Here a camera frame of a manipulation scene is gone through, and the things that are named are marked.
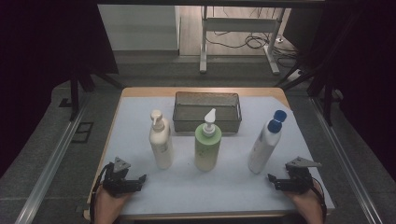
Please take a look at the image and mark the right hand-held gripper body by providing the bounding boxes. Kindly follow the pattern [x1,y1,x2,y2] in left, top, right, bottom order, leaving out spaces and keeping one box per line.
[281,156,322,196]

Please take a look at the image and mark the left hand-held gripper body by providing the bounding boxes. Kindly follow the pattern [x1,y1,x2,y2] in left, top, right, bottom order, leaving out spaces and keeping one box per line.
[102,156,140,198]

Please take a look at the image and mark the white bottle with blue cap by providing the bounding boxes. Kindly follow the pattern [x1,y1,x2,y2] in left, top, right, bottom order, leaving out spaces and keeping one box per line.
[247,109,288,175]

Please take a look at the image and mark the cream pump bottle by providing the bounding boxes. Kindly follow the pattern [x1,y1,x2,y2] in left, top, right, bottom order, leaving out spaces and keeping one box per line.
[148,109,174,171]

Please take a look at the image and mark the green pump bottle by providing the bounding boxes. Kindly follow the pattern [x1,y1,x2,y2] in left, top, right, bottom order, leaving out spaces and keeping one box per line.
[194,107,222,173]

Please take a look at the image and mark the grey mesh basket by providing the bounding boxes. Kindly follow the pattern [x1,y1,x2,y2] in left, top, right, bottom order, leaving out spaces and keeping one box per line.
[172,91,243,133]

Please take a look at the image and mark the person's left hand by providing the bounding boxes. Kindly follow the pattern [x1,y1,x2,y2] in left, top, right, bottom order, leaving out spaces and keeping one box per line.
[93,186,132,224]

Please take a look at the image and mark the person's right hand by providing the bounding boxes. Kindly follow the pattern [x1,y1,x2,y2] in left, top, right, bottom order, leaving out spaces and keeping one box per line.
[284,183,325,224]

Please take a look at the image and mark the pale blue table mat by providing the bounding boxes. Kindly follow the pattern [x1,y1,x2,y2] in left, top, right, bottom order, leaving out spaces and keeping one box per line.
[88,95,335,217]

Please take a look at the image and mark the black tripod stand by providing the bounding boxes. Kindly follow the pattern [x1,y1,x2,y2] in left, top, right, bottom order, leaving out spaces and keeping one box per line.
[68,66,125,122]
[274,55,344,127]

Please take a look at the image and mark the black curtain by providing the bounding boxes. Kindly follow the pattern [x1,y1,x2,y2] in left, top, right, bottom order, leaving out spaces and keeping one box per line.
[281,0,396,188]
[0,0,120,178]

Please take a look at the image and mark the white panel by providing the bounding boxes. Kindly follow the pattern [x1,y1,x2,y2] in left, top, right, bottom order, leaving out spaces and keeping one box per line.
[97,4,181,52]

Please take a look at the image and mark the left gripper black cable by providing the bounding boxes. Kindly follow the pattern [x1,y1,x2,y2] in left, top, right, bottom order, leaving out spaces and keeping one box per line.
[89,162,113,224]

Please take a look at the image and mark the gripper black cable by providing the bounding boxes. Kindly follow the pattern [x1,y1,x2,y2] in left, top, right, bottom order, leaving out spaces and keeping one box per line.
[309,176,328,223]
[89,162,113,224]

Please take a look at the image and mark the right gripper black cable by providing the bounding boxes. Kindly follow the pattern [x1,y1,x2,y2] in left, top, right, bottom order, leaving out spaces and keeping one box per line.
[309,176,328,223]

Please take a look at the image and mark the aluminium rail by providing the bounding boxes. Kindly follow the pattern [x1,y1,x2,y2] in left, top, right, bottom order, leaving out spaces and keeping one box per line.
[309,96,384,224]
[13,92,92,224]

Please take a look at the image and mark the black floor cables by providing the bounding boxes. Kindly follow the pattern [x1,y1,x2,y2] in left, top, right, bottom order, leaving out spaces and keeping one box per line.
[205,7,300,60]

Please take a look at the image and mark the white desk frame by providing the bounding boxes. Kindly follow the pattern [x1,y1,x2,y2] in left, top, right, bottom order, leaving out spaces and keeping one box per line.
[199,6,287,76]

